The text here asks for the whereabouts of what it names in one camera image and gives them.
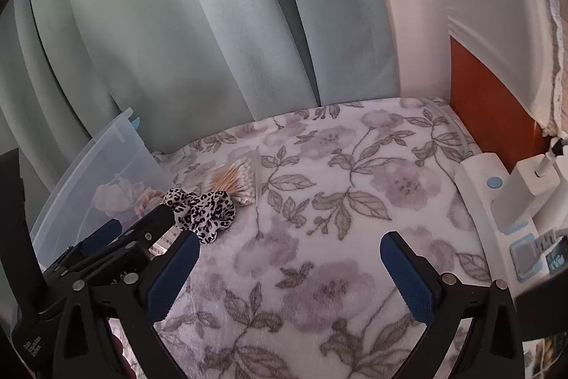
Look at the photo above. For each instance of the grey floral blanket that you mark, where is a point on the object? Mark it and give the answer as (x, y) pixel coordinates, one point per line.
(310, 228)

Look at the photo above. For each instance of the cotton swab pack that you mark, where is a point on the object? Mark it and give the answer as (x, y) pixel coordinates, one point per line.
(235, 183)

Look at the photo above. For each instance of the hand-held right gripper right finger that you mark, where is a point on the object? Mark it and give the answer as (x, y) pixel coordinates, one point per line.
(408, 277)

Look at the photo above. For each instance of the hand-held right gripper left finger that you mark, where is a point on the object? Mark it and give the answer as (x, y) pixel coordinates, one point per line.
(171, 277)

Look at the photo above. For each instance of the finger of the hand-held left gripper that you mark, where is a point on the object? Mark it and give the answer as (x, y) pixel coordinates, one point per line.
(153, 226)
(103, 233)

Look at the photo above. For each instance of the crumpled white paper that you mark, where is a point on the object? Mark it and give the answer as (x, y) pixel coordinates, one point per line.
(113, 197)

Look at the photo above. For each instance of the wooden nightstand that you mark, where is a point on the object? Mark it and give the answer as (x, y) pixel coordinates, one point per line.
(488, 117)

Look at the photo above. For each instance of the leopard print scrunchie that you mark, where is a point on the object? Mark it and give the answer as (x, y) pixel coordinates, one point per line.
(208, 214)

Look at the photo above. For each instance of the white charger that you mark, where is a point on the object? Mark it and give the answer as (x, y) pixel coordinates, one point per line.
(523, 188)

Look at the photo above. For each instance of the pale green curtain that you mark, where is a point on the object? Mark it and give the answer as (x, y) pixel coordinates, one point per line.
(177, 28)

